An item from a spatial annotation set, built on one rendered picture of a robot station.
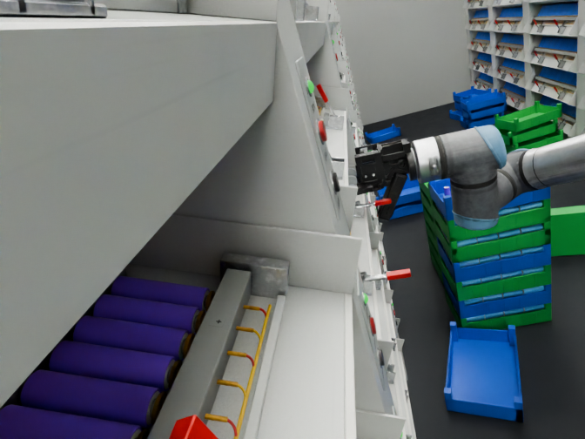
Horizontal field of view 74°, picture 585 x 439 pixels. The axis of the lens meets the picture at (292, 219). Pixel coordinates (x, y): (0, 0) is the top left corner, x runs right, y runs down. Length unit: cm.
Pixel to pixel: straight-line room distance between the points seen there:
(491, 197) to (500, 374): 73
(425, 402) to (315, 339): 115
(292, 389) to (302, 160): 14
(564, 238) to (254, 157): 175
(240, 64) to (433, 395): 133
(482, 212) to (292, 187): 66
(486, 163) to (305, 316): 62
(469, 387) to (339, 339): 118
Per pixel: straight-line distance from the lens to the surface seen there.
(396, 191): 85
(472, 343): 155
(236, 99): 16
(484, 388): 143
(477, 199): 87
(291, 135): 26
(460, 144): 83
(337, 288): 31
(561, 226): 190
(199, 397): 21
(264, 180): 27
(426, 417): 137
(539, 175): 94
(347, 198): 37
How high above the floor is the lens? 111
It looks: 24 degrees down
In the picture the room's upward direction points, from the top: 18 degrees counter-clockwise
